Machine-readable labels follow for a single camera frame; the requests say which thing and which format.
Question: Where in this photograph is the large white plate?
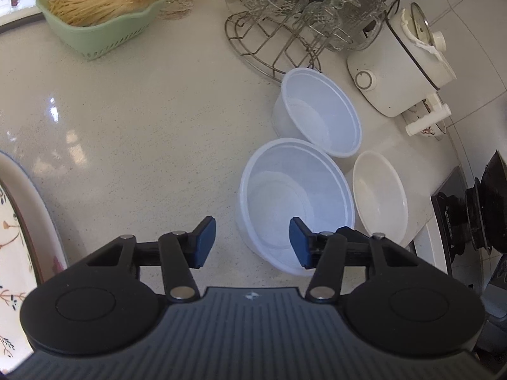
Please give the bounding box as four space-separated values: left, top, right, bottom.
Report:
0 150 69 286

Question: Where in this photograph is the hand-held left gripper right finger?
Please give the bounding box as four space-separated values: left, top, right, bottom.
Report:
289 218 422 301

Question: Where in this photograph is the green plastic basket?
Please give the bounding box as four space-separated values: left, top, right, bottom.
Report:
35 0 175 61

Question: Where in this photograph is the glass pitcher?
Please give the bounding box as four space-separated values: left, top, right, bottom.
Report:
337 0 387 50

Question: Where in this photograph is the floral ceramic bowl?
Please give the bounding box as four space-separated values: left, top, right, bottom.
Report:
402 101 448 141

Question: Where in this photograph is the white electric cooking pot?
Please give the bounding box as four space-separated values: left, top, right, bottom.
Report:
348 3 457 136

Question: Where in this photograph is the translucent white plastic bowl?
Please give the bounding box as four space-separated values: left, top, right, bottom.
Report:
273 67 363 158
235 138 356 278

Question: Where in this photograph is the wire glass rack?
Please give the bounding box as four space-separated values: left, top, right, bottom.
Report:
225 8 321 82

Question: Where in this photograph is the floral patterned plate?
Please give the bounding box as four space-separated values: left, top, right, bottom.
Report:
0 174 60 365

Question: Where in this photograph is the white ceramic bowl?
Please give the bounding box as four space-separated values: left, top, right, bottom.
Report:
352 150 408 247

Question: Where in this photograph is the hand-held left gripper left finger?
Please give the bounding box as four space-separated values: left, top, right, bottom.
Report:
85 217 217 302

